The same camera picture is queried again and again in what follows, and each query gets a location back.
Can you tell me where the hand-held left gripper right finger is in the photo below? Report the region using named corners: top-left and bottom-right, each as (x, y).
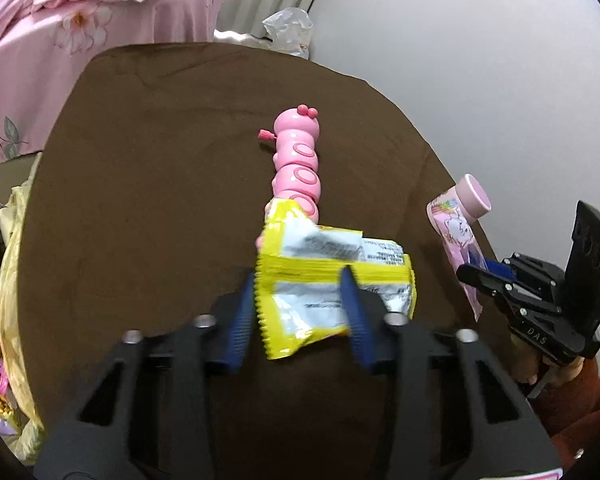
top-left (339, 265), bottom-right (562, 480)

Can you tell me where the white plastic bag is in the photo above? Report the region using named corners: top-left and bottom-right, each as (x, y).
top-left (212, 6), bottom-right (314, 59)

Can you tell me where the person's right forearm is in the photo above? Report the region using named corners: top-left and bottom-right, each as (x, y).
top-left (542, 357), bottom-right (600, 463)

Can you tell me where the pink floral bed sheet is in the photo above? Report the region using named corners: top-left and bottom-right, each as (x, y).
top-left (0, 0), bottom-right (222, 172)

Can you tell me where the yellow bin liner bag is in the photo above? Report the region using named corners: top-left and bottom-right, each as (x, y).
top-left (0, 154), bottom-right (47, 467)

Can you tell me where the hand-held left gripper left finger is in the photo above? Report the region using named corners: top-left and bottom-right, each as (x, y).
top-left (32, 270), bottom-right (258, 480)

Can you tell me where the yellow snack wrapper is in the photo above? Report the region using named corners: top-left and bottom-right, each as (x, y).
top-left (255, 199), bottom-right (418, 361)

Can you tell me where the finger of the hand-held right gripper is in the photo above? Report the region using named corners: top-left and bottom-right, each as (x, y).
top-left (455, 264), bottom-right (520, 308)
top-left (466, 253), bottom-right (520, 282)

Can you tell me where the pink caterpillar toy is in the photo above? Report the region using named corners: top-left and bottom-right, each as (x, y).
top-left (259, 104), bottom-right (324, 223)

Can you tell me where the pink cartoon tube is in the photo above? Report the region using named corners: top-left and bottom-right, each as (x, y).
top-left (426, 173), bottom-right (493, 322)

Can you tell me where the person's right hand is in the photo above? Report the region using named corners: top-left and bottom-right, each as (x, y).
top-left (510, 332), bottom-right (583, 386)

